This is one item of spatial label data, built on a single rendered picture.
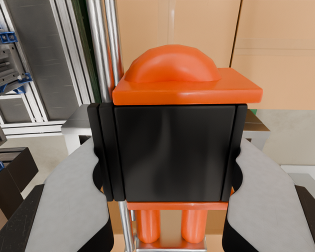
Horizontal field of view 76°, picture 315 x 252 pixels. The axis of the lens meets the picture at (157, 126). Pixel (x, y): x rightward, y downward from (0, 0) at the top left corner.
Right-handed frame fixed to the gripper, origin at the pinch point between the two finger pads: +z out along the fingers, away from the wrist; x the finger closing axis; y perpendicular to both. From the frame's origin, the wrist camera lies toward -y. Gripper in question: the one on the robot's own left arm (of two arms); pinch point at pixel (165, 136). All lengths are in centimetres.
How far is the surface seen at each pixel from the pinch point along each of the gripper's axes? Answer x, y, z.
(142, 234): -2.1, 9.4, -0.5
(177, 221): 1.1, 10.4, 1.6
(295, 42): 39, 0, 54
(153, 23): -3, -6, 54
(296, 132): 89, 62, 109
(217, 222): 10.5, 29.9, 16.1
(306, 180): 100, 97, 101
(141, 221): -2.0, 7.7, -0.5
